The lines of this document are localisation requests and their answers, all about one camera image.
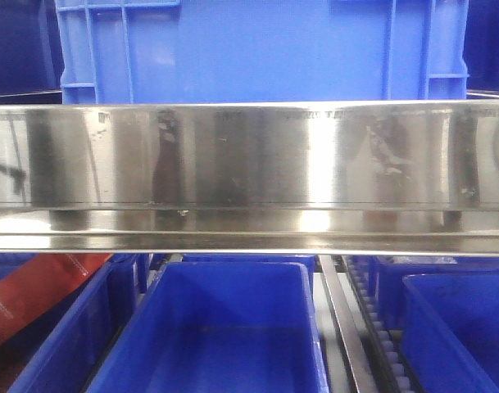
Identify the blue bin lower centre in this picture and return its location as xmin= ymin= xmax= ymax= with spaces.
xmin=88 ymin=262 xmax=329 ymax=392

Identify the blue bin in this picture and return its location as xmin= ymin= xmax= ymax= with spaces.
xmin=0 ymin=254 xmax=146 ymax=392
xmin=401 ymin=272 xmax=499 ymax=392
xmin=88 ymin=262 xmax=329 ymax=392

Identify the blue bin lower right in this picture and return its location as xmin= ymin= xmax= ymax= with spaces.
xmin=401 ymin=272 xmax=499 ymax=392

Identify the blue bin lower left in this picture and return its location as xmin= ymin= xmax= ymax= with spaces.
xmin=0 ymin=254 xmax=146 ymax=392

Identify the red package in bin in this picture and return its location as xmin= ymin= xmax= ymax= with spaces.
xmin=0 ymin=253 xmax=112 ymax=346

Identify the steel roller track divider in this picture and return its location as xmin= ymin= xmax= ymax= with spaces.
xmin=313 ymin=255 xmax=420 ymax=392

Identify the large blue plastic crate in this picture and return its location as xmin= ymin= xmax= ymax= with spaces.
xmin=56 ymin=1 xmax=468 ymax=104

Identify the stainless steel shelf rail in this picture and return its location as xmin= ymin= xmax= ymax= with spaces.
xmin=0 ymin=100 xmax=499 ymax=256

